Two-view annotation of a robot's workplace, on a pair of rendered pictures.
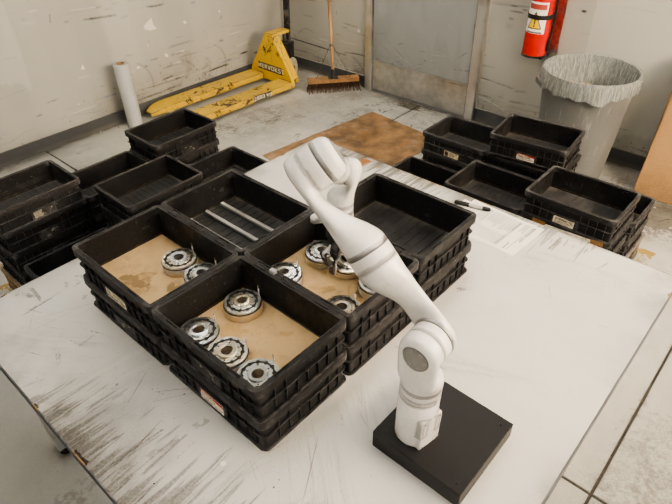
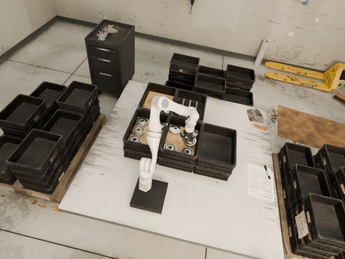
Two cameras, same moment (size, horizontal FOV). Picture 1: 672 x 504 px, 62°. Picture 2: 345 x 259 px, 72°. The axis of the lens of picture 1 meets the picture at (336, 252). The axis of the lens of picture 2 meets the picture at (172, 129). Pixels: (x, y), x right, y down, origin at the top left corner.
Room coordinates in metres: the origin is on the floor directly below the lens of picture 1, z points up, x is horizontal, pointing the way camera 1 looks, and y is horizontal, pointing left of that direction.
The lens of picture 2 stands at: (0.32, -0.96, 2.37)
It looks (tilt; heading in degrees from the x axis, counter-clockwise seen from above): 47 degrees down; 51
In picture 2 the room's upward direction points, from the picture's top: 10 degrees clockwise
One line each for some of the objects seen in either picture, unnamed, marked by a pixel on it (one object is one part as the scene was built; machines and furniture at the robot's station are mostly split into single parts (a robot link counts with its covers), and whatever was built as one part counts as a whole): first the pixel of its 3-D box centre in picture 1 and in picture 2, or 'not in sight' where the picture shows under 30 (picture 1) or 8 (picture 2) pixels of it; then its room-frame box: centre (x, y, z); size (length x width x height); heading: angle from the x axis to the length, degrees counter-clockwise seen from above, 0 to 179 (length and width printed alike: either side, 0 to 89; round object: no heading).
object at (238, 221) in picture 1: (238, 222); (188, 109); (1.49, 0.31, 0.87); 0.40 x 0.30 x 0.11; 47
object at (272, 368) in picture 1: (257, 375); (134, 140); (0.86, 0.19, 0.86); 0.10 x 0.10 x 0.01
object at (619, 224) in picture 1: (570, 234); (316, 227); (2.06, -1.07, 0.37); 0.40 x 0.30 x 0.45; 47
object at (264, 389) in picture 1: (247, 318); (147, 127); (0.99, 0.22, 0.92); 0.40 x 0.30 x 0.02; 47
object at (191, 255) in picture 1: (178, 258); not in sight; (1.32, 0.47, 0.86); 0.10 x 0.10 x 0.01
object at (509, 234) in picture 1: (490, 224); (261, 181); (1.68, -0.56, 0.70); 0.33 x 0.23 x 0.01; 48
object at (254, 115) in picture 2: not in sight; (255, 115); (2.24, 0.06, 0.71); 0.22 x 0.19 x 0.01; 48
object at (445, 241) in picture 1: (395, 214); (218, 143); (1.44, -0.19, 0.92); 0.40 x 0.30 x 0.02; 47
